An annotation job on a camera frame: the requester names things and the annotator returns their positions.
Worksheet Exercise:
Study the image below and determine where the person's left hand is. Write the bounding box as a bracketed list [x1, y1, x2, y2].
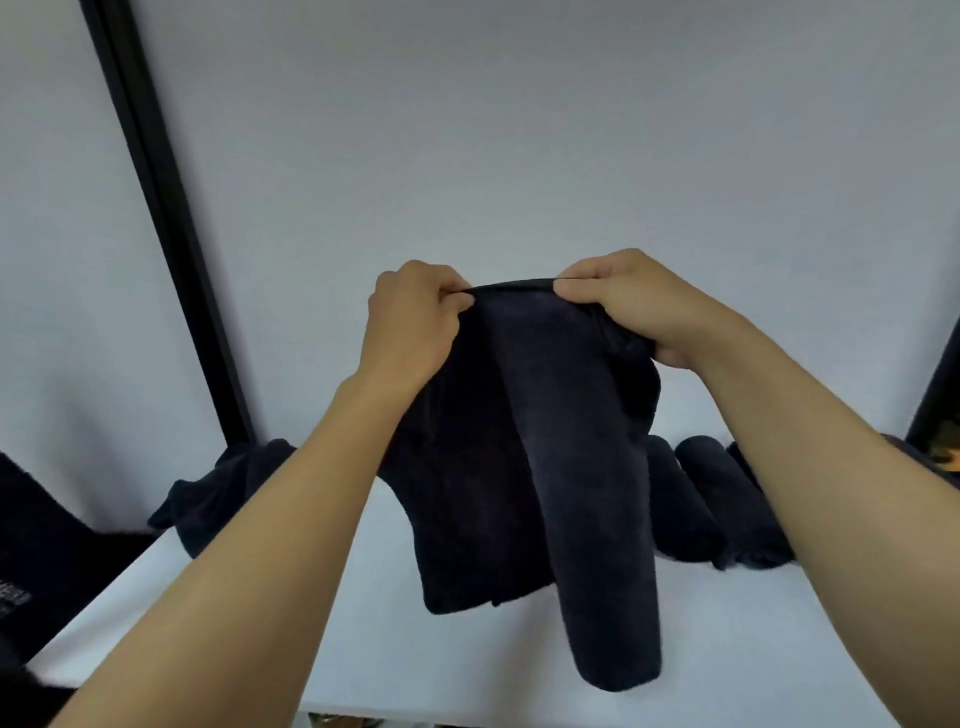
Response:
[352, 260, 476, 410]

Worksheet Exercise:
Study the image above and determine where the person's right hand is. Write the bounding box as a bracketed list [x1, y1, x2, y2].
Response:
[552, 248, 751, 373]

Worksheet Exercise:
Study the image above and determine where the heap of dark navy towels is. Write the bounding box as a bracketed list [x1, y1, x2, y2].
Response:
[147, 438, 298, 560]

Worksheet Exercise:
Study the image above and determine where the person's left forearm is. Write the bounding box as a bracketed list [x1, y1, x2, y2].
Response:
[48, 374, 418, 728]

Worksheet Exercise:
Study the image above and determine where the person's right forearm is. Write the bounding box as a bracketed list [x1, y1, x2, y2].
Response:
[693, 318, 960, 728]

